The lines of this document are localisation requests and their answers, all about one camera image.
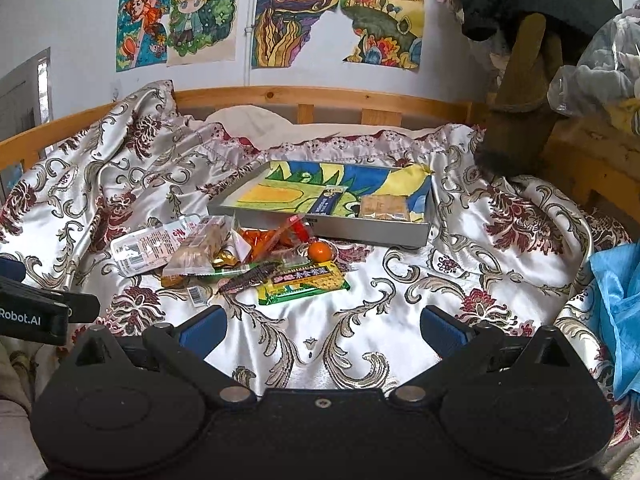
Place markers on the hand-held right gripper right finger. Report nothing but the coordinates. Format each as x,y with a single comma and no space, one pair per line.
442,332

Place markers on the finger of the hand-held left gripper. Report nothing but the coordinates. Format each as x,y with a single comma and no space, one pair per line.
75,305
30,320

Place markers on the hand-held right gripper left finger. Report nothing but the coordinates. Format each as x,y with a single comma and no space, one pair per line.
202,332

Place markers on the white and pink snack packet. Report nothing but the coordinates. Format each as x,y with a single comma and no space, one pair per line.
150,247

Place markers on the green snack packet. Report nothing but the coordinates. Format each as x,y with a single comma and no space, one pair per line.
300,285

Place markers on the grey shallow tray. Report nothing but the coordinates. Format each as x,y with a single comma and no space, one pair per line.
350,230

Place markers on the small white label tag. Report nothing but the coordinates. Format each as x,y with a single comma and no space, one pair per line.
196,296

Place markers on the floral satin blanket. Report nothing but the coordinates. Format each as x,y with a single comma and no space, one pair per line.
400,285

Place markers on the dark striped snack packet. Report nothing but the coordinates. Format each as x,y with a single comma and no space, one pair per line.
250,277

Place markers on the gold wrapped candy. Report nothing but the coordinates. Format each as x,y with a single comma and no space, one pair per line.
225,259

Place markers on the clear biscuit packet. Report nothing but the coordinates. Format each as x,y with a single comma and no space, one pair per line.
197,252

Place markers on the beige cloth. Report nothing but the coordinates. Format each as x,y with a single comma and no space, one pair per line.
15,410

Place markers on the small white wrapped candy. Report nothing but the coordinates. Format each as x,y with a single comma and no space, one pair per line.
241,247

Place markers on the orange snack packet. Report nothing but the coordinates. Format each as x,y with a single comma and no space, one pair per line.
262,240

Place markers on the square cracker packet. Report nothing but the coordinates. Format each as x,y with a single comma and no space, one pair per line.
382,208

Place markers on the red snack packet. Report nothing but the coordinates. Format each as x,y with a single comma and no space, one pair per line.
299,230

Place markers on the small orange fruit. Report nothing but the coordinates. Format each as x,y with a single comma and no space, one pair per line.
320,251

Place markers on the colourful painted paper sheet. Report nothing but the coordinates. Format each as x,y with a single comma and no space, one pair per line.
280,195

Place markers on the dark blue snack bar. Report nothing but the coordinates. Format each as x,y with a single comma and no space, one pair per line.
325,203

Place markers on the blue cloth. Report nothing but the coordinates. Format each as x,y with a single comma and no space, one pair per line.
620,310

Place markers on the window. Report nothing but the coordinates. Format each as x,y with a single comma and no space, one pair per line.
25,100

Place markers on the white pillow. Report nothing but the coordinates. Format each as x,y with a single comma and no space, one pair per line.
260,120

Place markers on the clear plastic bag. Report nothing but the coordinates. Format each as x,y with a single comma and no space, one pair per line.
600,70

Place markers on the wooden bed frame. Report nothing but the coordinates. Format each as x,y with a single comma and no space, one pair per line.
350,97

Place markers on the orange-haired girl wall drawing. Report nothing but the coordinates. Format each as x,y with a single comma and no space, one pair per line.
142,30

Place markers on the white wall pipe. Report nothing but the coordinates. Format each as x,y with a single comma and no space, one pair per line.
248,25

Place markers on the blond character wall drawing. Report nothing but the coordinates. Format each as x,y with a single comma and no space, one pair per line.
200,15

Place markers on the landscape wall drawing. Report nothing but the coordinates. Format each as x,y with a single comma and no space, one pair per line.
385,15

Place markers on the swirling sun wall drawing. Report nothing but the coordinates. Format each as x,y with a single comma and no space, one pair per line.
295,15

